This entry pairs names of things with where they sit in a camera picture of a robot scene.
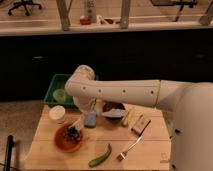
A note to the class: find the white handled black brush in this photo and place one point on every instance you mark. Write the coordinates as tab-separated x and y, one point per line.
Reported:
73	131

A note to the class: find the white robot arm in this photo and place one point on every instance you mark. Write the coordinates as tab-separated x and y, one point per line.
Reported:
191	105

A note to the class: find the small green cup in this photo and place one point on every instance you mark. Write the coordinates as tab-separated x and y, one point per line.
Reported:
59	95

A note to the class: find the white paper cup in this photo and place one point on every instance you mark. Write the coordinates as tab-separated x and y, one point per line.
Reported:
57	114

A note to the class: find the yellow banana piece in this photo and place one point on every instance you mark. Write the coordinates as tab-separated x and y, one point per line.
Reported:
127	118

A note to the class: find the blue grey sponge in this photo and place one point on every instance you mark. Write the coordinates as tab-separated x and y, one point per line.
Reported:
90	120

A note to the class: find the green plastic tray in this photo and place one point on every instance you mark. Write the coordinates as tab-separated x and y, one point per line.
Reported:
58	82

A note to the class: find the brown wooden block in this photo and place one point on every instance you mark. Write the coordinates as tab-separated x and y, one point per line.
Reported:
140	125

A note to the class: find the orange bowl with grapes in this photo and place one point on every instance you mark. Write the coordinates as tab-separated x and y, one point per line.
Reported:
62	143

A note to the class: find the red object on shelf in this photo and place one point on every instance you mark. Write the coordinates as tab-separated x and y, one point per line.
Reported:
84	21

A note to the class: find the silver metal fork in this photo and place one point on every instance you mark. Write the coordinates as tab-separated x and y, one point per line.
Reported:
123	154

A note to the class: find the green pea pod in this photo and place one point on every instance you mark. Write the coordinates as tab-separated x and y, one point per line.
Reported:
100	159

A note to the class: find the black pole at left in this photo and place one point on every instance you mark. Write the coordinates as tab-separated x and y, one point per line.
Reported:
8	153

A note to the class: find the black office chair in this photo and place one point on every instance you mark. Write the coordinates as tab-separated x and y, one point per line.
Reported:
25	4

